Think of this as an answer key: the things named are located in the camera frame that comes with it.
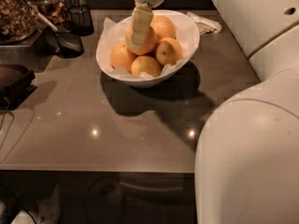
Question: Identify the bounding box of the thin black cable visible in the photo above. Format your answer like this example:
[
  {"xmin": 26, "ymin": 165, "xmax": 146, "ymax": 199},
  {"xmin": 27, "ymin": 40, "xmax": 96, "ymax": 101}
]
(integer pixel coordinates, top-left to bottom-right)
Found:
[{"xmin": 0, "ymin": 96, "xmax": 15, "ymax": 150}]

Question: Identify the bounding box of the right orange with stem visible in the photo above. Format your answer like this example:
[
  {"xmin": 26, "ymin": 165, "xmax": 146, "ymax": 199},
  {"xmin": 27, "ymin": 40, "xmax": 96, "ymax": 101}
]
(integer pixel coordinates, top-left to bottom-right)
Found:
[{"xmin": 155, "ymin": 37, "xmax": 182, "ymax": 65}]

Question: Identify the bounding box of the white ceramic bowl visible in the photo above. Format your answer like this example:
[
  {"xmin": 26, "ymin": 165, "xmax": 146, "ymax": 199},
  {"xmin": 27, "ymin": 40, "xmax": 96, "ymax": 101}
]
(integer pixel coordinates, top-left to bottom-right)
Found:
[{"xmin": 95, "ymin": 9, "xmax": 200, "ymax": 89}]

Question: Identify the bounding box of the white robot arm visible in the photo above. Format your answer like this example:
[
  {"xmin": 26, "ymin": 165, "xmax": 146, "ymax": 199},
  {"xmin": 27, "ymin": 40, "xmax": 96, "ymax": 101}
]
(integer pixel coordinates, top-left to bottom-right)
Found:
[{"xmin": 194, "ymin": 0, "xmax": 299, "ymax": 224}]

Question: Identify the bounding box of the large glass snack jar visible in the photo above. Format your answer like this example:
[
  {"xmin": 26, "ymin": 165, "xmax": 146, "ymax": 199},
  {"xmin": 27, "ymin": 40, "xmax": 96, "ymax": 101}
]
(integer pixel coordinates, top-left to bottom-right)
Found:
[{"xmin": 0, "ymin": 0, "xmax": 36, "ymax": 45}]

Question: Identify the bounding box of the dark tray device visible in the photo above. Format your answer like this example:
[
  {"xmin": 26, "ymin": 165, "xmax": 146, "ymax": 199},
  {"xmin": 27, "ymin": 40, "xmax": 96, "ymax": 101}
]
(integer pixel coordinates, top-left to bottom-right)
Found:
[{"xmin": 0, "ymin": 64, "xmax": 36, "ymax": 110}]

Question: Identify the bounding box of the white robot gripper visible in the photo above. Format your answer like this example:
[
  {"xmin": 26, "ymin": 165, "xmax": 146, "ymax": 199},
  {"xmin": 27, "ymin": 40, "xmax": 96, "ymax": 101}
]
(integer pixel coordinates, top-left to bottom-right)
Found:
[{"xmin": 130, "ymin": 0, "xmax": 164, "ymax": 47}]

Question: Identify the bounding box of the black mesh cup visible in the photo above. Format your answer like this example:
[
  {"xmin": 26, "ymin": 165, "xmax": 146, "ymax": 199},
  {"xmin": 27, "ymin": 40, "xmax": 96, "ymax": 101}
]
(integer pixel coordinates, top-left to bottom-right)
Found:
[{"xmin": 68, "ymin": 5, "xmax": 94, "ymax": 36}]

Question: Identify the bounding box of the folded white napkin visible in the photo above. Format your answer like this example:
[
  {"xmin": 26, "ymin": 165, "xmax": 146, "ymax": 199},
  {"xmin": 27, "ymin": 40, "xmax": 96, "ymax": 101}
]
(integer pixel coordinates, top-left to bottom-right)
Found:
[{"xmin": 187, "ymin": 12, "xmax": 222, "ymax": 35}]

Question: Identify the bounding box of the white paper bowl liner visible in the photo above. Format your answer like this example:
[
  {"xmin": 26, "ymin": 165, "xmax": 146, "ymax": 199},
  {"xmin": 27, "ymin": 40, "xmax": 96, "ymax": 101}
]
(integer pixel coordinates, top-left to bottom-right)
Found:
[{"xmin": 96, "ymin": 18, "xmax": 185, "ymax": 87}]

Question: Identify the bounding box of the small glass snack jar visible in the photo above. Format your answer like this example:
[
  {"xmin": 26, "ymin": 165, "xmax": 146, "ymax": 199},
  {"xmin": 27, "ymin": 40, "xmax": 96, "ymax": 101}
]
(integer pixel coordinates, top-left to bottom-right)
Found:
[{"xmin": 27, "ymin": 0, "xmax": 69, "ymax": 24}]

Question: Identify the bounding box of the steel counter stand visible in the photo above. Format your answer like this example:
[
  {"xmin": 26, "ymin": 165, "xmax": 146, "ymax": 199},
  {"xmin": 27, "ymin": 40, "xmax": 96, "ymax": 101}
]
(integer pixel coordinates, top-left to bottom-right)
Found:
[{"xmin": 0, "ymin": 25, "xmax": 59, "ymax": 72}]

